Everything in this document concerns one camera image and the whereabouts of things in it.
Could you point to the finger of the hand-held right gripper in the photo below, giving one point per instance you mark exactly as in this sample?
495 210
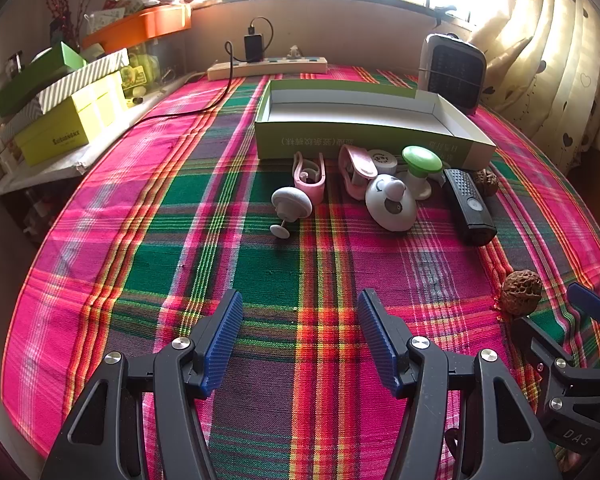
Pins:
587 302
535 342

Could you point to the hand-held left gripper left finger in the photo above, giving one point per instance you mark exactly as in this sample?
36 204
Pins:
225 340

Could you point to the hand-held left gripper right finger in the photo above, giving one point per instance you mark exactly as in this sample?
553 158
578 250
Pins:
375 340

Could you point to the brown walnut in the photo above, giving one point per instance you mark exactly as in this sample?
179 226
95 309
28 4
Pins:
486 181
522 292

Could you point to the white round panda gadget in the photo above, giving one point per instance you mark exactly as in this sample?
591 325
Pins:
392 207

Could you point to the small white mushroom-shaped gadget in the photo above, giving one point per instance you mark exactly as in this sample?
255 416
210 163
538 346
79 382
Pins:
292 203

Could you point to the black remote control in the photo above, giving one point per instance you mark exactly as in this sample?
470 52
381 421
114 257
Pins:
467 205

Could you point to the pink forked clip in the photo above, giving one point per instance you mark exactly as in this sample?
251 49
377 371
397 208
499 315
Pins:
318 180

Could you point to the white round perforated disc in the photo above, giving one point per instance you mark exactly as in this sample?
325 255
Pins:
382 159

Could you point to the green-topped white mushroom gadget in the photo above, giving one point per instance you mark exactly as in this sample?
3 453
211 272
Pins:
421 160

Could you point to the pink case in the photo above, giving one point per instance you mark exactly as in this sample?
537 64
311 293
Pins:
352 155

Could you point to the green white cardboard box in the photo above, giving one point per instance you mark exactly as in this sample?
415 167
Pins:
350 107

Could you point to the white side shelf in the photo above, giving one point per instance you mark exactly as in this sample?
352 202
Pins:
115 132

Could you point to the cream heart-print curtain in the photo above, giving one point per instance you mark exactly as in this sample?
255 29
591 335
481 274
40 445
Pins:
555 60

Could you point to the small yellow tube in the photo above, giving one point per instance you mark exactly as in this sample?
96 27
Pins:
136 100

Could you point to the grey space heater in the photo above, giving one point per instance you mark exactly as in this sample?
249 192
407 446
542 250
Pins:
450 75

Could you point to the yellow-green box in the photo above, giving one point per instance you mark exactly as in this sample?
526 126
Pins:
65 125

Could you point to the beige power strip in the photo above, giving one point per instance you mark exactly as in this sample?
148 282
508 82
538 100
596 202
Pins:
280 66

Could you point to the clear jar yellow label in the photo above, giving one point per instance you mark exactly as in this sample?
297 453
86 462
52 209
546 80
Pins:
140 72

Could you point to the black charger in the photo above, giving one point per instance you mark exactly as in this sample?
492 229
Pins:
253 47

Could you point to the white plug adapter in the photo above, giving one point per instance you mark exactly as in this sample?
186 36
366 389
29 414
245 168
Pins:
295 53

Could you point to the grey white striped box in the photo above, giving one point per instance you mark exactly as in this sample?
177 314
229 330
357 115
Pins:
80 80

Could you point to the black window latch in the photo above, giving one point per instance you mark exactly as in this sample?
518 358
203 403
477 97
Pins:
445 12

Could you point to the orange tray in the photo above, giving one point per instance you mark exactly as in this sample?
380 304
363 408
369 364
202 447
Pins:
150 25

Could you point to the paper cards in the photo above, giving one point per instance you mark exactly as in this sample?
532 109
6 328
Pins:
112 12

